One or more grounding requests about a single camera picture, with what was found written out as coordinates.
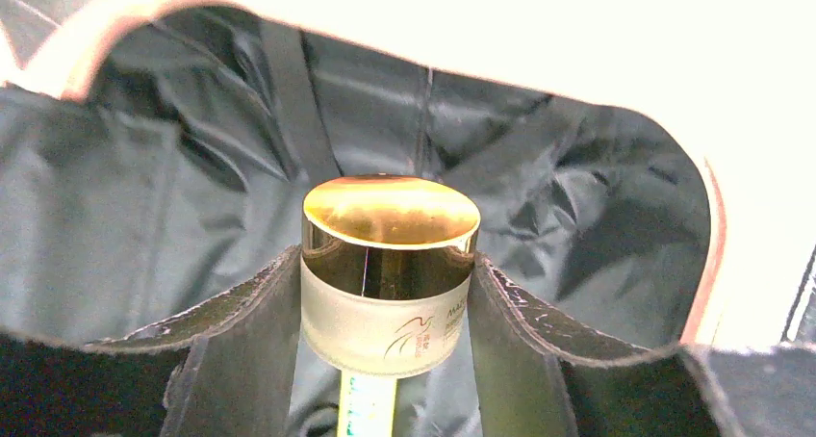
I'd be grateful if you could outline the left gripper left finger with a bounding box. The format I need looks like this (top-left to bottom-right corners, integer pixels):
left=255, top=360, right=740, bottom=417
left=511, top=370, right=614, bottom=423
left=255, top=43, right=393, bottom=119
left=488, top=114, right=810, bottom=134
left=1, top=246, right=300, bottom=436

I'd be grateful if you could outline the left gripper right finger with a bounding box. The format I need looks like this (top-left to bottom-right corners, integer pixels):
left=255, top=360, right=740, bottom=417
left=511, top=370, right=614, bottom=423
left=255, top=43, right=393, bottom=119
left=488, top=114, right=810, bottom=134
left=468, top=254, right=815, bottom=436

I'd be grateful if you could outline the green yellow bottle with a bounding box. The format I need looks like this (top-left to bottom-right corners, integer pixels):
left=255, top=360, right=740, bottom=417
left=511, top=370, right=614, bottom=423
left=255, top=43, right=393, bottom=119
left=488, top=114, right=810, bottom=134
left=337, top=371, right=397, bottom=437

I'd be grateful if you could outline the gold lid glass jar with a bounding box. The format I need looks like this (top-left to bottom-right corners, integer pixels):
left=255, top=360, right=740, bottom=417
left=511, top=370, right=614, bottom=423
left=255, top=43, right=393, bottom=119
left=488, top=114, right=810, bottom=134
left=300, top=174, right=481, bottom=378

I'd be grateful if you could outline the pink hard-shell suitcase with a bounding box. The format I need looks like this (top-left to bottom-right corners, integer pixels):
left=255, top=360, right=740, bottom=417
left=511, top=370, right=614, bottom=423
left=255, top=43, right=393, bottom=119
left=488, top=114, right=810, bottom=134
left=1, top=0, right=815, bottom=436

